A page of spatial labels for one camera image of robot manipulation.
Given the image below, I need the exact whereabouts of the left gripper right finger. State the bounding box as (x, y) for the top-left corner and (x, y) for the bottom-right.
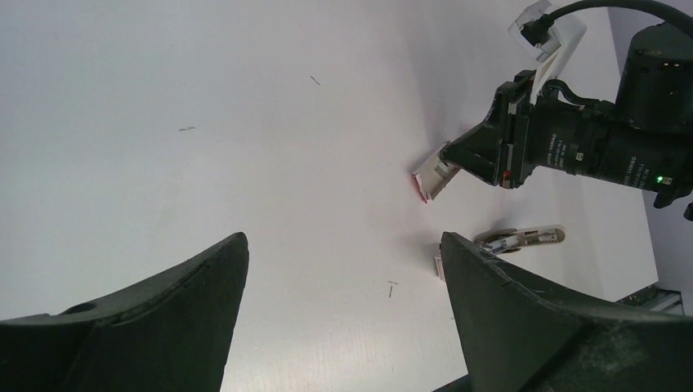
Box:
(440, 232), (692, 391)

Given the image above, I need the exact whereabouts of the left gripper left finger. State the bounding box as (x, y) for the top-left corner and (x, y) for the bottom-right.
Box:
(1, 232), (249, 391)

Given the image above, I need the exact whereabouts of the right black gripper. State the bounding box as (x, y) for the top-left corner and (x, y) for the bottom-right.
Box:
(438, 70), (692, 195)

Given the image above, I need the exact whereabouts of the red white staple box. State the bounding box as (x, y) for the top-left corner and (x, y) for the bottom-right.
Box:
(411, 141), (461, 204)

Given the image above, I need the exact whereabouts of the tan stapler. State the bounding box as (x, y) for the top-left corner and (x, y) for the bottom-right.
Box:
(473, 225), (566, 255)

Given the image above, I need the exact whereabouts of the pink stapler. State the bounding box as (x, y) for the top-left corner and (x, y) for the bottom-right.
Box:
(434, 255), (446, 282)

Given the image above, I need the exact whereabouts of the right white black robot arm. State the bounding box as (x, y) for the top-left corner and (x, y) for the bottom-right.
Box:
(440, 23), (692, 209)

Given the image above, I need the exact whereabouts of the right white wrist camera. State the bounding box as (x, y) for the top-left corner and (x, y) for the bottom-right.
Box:
(508, 1), (587, 104)

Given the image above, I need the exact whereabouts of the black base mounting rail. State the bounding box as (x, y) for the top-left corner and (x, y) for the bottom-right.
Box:
(618, 284), (686, 315)

